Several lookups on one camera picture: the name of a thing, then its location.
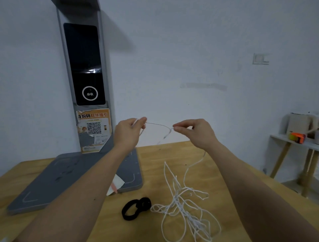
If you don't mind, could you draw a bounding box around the person's right hand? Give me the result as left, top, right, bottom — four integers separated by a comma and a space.
173, 119, 220, 151

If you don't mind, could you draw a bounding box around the person's left hand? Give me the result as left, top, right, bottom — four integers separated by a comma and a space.
113, 117, 147, 152

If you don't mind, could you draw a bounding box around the white string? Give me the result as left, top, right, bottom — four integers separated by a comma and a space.
134, 118, 222, 242

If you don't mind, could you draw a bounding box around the person's right forearm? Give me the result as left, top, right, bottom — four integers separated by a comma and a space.
204, 142, 319, 242

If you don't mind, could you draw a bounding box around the person's left forearm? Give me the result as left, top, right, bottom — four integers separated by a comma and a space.
12, 143, 140, 242

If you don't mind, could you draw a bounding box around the orange paper sticker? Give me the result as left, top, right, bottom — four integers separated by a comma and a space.
76, 108, 111, 154

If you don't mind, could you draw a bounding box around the white paper scrap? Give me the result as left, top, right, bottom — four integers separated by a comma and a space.
106, 174, 125, 197

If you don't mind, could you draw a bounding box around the small black elastic band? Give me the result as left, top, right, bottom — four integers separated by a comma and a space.
138, 197, 152, 212

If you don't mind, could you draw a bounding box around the large black elastic band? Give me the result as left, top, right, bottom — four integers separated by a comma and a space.
121, 199, 141, 221

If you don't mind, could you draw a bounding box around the grey scanner kiosk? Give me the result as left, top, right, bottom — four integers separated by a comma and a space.
6, 0, 144, 216

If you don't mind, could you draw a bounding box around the white side table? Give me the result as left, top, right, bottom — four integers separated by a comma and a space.
269, 134, 319, 198

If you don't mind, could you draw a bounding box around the white container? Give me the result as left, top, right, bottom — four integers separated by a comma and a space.
288, 113, 312, 139

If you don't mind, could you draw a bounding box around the white wall switch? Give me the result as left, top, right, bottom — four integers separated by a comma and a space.
252, 53, 270, 65

